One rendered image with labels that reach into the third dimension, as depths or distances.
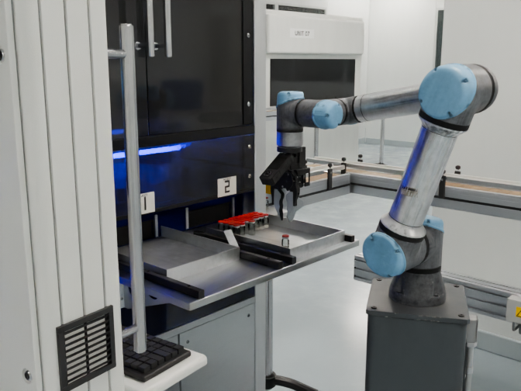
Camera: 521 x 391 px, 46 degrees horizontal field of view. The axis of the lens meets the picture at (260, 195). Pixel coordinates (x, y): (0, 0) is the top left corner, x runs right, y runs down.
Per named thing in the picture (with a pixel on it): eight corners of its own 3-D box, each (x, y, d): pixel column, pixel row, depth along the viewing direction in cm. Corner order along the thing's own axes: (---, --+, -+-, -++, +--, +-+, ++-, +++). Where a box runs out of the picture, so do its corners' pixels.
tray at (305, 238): (206, 237, 193) (205, 226, 193) (262, 222, 212) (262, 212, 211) (290, 261, 171) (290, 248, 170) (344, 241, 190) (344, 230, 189)
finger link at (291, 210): (308, 219, 178) (305, 188, 177) (295, 223, 174) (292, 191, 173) (299, 219, 181) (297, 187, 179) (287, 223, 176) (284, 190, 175)
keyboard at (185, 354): (19, 333, 143) (18, 323, 142) (69, 313, 154) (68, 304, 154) (144, 383, 121) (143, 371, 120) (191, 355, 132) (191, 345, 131)
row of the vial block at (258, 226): (226, 237, 193) (225, 223, 192) (265, 226, 206) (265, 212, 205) (231, 239, 192) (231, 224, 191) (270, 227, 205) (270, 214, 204)
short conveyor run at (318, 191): (247, 223, 226) (246, 181, 223) (217, 216, 236) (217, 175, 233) (353, 194, 276) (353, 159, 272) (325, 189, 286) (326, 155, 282)
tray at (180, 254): (90, 254, 176) (89, 243, 175) (162, 236, 195) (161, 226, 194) (167, 283, 154) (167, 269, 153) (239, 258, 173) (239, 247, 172)
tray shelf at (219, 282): (75, 265, 173) (74, 259, 173) (246, 219, 224) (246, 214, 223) (189, 310, 142) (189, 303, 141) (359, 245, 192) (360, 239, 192)
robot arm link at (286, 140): (291, 133, 168) (269, 131, 174) (291, 150, 169) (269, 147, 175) (308, 131, 174) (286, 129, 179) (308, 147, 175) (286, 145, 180)
